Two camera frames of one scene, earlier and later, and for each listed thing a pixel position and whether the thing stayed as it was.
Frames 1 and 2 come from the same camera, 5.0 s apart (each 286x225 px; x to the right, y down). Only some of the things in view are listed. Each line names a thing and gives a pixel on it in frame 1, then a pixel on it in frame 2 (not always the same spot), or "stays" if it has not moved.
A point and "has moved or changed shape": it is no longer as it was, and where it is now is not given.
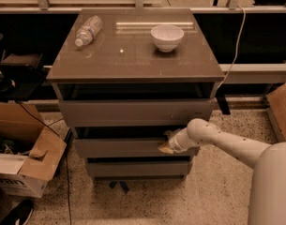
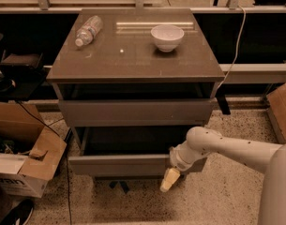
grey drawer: (124, 148) has moved or changed shape
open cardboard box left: (25, 153) stays
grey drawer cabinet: (124, 79) stays
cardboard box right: (280, 110) stays
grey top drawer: (135, 112) stays
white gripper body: (174, 142) to (177, 160)
